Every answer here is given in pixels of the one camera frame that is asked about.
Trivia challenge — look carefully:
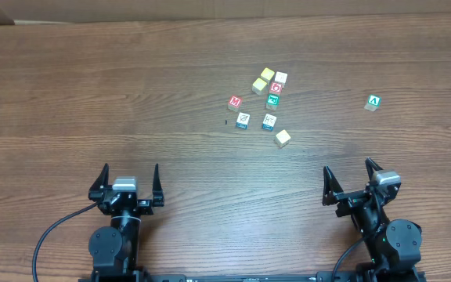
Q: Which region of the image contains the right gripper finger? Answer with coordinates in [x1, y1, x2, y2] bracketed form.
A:
[322, 166, 344, 206]
[365, 157, 383, 181]

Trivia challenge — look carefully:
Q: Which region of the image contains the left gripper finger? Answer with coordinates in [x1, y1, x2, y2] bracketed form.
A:
[152, 164, 164, 207]
[88, 163, 109, 202]

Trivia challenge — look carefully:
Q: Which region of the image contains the yellow plain wooden block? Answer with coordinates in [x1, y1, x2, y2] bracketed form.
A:
[274, 129, 291, 148]

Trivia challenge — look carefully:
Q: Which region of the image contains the white block blue H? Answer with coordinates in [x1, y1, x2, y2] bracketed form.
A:
[262, 114, 277, 132]

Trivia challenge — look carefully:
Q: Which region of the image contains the red M block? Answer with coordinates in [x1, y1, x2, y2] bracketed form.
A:
[227, 96, 243, 112]

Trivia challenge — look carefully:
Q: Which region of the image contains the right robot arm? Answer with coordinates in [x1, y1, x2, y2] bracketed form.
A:
[322, 157, 426, 281]

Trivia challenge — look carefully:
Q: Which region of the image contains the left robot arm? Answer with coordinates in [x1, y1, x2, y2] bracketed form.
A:
[88, 164, 164, 282]

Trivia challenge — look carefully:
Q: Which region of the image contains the green letter A block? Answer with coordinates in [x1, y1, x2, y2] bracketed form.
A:
[364, 95, 381, 112]

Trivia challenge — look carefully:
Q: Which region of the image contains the green picture block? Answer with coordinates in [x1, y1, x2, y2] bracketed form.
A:
[265, 94, 280, 110]

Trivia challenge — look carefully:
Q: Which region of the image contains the white block blue side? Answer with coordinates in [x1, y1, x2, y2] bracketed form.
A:
[236, 112, 251, 129]

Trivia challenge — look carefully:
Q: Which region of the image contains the red circle block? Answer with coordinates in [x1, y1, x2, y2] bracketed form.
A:
[269, 81, 283, 96]

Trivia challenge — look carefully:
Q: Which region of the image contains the white block top right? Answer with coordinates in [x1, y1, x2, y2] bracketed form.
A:
[274, 71, 287, 88]

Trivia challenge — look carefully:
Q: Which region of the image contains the yellow block lower left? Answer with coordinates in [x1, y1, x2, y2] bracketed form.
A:
[252, 78, 269, 96]

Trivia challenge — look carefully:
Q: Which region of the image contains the yellow block upper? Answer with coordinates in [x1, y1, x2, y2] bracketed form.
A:
[260, 67, 276, 83]

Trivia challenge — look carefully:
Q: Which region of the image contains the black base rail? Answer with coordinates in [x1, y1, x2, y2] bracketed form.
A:
[78, 269, 427, 282]

